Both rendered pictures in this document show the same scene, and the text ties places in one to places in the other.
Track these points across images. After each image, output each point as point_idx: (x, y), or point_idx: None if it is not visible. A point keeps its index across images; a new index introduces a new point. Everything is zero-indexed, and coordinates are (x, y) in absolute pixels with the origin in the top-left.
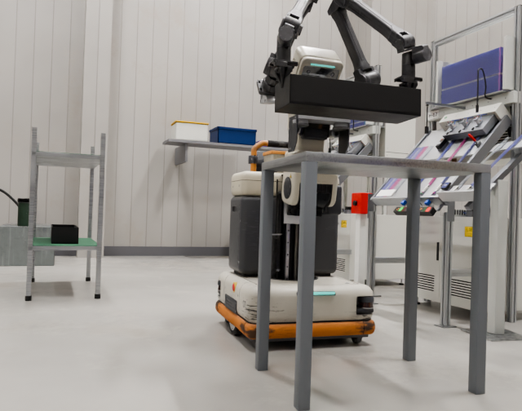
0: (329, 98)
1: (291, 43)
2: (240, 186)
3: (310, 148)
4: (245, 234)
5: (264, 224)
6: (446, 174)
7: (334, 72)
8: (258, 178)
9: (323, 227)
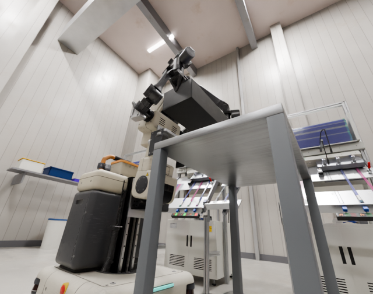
0: (210, 109)
1: (163, 85)
2: (92, 181)
3: None
4: (88, 226)
5: (155, 207)
6: (275, 181)
7: None
8: (111, 176)
9: None
